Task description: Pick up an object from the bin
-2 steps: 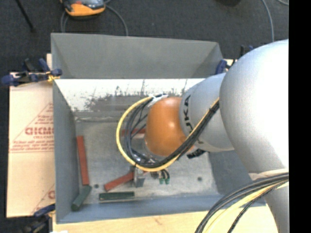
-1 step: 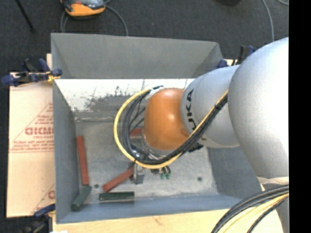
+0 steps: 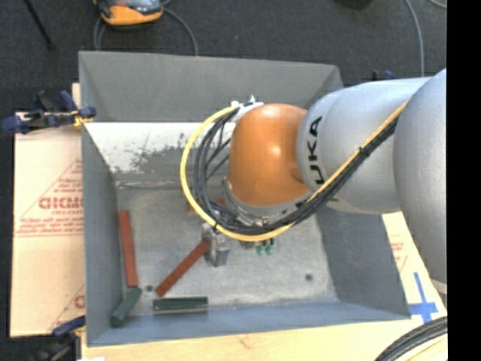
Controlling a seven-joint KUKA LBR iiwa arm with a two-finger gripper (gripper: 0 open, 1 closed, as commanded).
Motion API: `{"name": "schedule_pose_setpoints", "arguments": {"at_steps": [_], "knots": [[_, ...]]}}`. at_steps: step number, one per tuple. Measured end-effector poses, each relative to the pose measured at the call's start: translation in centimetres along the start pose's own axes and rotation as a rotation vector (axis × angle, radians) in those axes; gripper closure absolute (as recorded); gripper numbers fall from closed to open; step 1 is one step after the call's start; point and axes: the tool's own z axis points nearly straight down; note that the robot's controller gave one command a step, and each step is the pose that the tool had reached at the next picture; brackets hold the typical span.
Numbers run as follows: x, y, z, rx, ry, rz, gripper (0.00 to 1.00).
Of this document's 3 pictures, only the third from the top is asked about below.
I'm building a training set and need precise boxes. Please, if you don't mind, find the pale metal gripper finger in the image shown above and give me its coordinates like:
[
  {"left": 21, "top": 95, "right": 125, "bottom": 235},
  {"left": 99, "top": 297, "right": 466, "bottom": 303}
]
[
  {"left": 215, "top": 235, "right": 231, "bottom": 268},
  {"left": 201, "top": 222, "right": 219, "bottom": 265}
]

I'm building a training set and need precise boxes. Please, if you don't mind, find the red-brown flat block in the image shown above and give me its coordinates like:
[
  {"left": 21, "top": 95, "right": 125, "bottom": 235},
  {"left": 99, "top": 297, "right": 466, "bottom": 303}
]
[
  {"left": 118, "top": 210, "right": 139, "bottom": 288},
  {"left": 154, "top": 238, "right": 211, "bottom": 298}
]

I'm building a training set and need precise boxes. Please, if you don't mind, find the dark green flat block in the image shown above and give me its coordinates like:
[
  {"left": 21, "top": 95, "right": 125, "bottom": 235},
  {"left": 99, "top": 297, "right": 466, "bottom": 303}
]
[
  {"left": 109, "top": 286, "right": 143, "bottom": 328},
  {"left": 152, "top": 296, "right": 210, "bottom": 315}
]

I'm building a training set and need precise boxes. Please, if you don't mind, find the grey metal bin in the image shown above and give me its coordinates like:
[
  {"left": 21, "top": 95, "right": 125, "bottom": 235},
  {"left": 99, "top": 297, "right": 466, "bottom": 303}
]
[{"left": 77, "top": 50, "right": 411, "bottom": 347}]

